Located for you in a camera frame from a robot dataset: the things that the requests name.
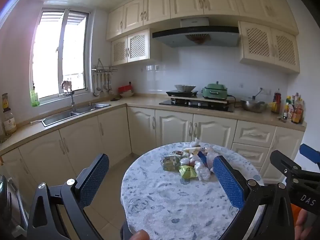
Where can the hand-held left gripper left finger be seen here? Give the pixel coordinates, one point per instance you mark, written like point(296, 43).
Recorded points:
point(95, 177)

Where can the pale beige stick wrapper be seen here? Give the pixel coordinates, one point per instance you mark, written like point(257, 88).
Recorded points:
point(191, 149)

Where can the white bowl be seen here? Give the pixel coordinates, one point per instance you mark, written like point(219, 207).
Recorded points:
point(127, 94)

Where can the green plastic bottle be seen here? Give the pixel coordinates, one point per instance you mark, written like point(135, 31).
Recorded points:
point(34, 98)

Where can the sliding kitchen window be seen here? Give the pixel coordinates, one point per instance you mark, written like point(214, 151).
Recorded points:
point(60, 55)

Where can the round table with patterned cloth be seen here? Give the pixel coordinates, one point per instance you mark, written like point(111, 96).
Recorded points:
point(162, 200)

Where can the grey metal appliance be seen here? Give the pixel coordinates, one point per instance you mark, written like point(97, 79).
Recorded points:
point(7, 205)

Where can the person's right hand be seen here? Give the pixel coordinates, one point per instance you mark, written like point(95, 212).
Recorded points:
point(303, 223)

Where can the stainless steel double sink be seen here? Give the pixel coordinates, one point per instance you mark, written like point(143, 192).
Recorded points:
point(72, 112)

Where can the white plastic bag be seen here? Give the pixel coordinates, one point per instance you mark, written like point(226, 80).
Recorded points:
point(203, 171)

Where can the cream base cabinets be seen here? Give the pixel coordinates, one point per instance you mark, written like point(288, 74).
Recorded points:
point(140, 127)

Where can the black induction cooker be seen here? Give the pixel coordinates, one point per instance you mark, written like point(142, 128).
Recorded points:
point(181, 93)

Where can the cream upper wall cabinets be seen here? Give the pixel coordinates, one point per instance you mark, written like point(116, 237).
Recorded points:
point(190, 0)

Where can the small lattice door cabinet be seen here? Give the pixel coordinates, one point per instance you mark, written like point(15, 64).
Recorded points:
point(136, 46)

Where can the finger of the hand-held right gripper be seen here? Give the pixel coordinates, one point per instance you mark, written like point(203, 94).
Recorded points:
point(282, 161)
point(310, 153)

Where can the green electric pot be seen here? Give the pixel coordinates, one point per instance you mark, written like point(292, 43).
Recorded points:
point(215, 91)

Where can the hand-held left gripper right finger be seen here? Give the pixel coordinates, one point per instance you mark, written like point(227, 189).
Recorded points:
point(228, 180)

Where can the hanging metal ladle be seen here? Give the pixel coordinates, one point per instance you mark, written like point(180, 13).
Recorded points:
point(104, 83)
point(95, 90)
point(109, 85)

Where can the blue and white packet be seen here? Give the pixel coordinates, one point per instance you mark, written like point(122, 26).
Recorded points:
point(203, 158)

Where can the green wrapper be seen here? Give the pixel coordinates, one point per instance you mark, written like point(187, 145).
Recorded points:
point(188, 172)

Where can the red box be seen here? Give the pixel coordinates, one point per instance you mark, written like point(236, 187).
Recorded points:
point(125, 89)

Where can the black gas stove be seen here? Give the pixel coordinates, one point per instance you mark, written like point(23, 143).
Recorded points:
point(197, 105)

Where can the stainless steel mixing bowl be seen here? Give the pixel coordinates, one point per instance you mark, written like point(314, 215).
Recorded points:
point(253, 107)

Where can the yellow label bottle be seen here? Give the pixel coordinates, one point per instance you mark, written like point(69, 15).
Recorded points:
point(5, 102)

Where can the small brown label packet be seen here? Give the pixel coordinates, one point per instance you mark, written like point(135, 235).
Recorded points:
point(178, 152)

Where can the wide lattice door cabinet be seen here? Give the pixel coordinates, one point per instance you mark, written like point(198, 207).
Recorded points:
point(270, 46)

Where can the wall utensil rack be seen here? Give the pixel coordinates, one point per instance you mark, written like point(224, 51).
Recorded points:
point(105, 68)

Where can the black range hood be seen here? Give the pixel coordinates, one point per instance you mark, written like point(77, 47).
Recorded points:
point(197, 36)

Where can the grey metal wok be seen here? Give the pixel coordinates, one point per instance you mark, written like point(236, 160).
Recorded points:
point(185, 88)

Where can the cream cabinet drawer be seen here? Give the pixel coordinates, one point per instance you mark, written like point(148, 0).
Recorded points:
point(257, 165)
point(250, 151)
point(255, 133)

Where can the glass jar with label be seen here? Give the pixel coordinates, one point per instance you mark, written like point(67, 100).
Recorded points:
point(9, 123)

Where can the dark sauce bottle red cap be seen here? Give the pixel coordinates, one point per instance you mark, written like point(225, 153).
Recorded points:
point(276, 101)

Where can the cluster of condiment bottles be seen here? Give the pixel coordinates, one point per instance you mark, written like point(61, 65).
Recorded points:
point(293, 110)

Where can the green and white carton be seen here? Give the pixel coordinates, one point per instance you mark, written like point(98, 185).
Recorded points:
point(171, 163)

